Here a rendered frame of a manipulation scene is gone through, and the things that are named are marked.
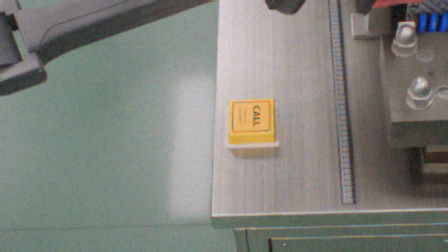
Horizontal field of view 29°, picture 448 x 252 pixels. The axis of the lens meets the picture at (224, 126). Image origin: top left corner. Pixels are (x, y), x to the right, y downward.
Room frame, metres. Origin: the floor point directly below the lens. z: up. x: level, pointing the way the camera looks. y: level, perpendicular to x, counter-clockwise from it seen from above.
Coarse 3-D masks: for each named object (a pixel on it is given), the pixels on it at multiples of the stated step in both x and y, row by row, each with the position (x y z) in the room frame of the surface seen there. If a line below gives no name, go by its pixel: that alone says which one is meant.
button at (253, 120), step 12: (240, 108) 0.83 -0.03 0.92; (252, 108) 0.82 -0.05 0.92; (264, 108) 0.82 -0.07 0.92; (240, 120) 0.80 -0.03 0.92; (252, 120) 0.80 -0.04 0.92; (264, 120) 0.80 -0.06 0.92; (228, 132) 0.78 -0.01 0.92; (240, 132) 0.78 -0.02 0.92; (252, 132) 0.78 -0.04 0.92; (264, 132) 0.77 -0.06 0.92
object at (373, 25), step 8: (376, 8) 0.95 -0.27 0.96; (384, 8) 0.95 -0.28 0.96; (352, 16) 0.99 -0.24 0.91; (360, 16) 0.99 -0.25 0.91; (368, 16) 0.96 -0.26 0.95; (376, 16) 0.95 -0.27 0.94; (384, 16) 0.95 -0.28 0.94; (352, 24) 0.98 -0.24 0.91; (360, 24) 0.97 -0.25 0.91; (368, 24) 0.96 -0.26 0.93; (376, 24) 0.95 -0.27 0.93; (384, 24) 0.95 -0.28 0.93; (352, 32) 0.96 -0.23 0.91; (360, 32) 0.95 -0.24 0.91; (368, 32) 0.95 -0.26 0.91; (376, 32) 0.95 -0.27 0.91; (384, 32) 0.95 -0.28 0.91
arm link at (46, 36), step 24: (72, 0) 0.80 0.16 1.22; (96, 0) 0.80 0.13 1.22; (120, 0) 0.79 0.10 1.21; (144, 0) 0.79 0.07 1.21; (168, 0) 0.80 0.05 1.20; (192, 0) 0.81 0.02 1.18; (216, 0) 0.82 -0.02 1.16; (24, 24) 0.77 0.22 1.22; (48, 24) 0.77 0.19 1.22; (72, 24) 0.77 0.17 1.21; (96, 24) 0.77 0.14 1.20; (120, 24) 0.78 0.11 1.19; (144, 24) 0.79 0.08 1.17; (48, 48) 0.75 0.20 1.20; (72, 48) 0.77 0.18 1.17; (0, 72) 0.72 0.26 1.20; (24, 72) 0.71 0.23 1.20; (0, 96) 0.71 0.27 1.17
